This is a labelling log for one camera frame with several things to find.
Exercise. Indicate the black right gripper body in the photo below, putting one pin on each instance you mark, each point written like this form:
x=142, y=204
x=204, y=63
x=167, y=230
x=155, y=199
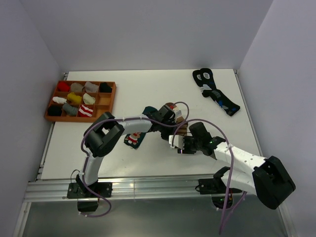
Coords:
x=191, y=145

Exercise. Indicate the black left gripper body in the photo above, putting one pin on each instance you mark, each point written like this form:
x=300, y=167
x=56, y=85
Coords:
x=165, y=131

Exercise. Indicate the brown striped sock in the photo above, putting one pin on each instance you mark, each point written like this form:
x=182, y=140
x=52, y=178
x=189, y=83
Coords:
x=184, y=128

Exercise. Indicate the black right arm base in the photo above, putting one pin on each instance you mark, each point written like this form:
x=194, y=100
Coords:
x=214, y=187

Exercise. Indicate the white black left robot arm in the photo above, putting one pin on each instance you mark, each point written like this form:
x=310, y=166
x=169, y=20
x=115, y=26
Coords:
x=102, y=136

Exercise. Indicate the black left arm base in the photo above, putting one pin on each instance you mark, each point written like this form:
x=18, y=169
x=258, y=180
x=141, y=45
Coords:
x=88, y=202

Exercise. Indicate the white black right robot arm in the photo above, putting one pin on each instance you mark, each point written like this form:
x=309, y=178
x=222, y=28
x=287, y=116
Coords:
x=266, y=178

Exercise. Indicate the dark green reindeer sock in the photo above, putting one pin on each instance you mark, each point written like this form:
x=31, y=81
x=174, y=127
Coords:
x=134, y=140

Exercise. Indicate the black sports sock, right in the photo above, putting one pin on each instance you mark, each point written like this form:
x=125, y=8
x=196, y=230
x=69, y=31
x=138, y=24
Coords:
x=227, y=105

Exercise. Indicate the black sports sock, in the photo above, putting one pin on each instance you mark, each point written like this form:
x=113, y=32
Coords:
x=227, y=105
x=205, y=81

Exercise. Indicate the black sports sock, left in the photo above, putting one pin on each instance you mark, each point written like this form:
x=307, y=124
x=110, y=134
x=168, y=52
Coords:
x=205, y=81

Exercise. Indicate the rolled black sock, top row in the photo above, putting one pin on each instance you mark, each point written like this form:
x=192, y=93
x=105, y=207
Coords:
x=104, y=88

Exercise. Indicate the rolled black sock, row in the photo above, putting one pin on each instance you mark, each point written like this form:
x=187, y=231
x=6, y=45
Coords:
x=104, y=88
x=54, y=111

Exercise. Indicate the rolled cream sock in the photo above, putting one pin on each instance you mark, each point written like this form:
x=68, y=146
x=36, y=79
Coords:
x=88, y=99

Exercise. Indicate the rolled light grey sock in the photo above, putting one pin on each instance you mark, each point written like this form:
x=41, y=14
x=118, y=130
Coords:
x=91, y=88

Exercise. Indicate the rolled red white striped sock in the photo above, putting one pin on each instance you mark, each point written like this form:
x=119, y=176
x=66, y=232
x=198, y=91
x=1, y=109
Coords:
x=85, y=111

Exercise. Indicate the wooden compartment tray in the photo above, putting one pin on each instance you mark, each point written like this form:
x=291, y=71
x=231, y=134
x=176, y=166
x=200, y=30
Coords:
x=104, y=102

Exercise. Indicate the rolled beige grey sock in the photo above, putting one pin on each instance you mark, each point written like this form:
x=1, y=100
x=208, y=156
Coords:
x=76, y=87

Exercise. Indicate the rolled dark grey sock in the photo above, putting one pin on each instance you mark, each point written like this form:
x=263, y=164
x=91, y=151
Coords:
x=70, y=110

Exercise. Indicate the rolled yellow sock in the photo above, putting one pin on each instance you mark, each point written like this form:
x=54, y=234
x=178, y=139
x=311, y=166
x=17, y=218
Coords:
x=73, y=98

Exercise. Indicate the rolled black sock, bottom row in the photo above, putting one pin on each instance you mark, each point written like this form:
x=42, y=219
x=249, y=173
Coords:
x=54, y=111

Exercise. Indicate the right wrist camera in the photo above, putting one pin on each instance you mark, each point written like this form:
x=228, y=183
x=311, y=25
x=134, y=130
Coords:
x=176, y=141

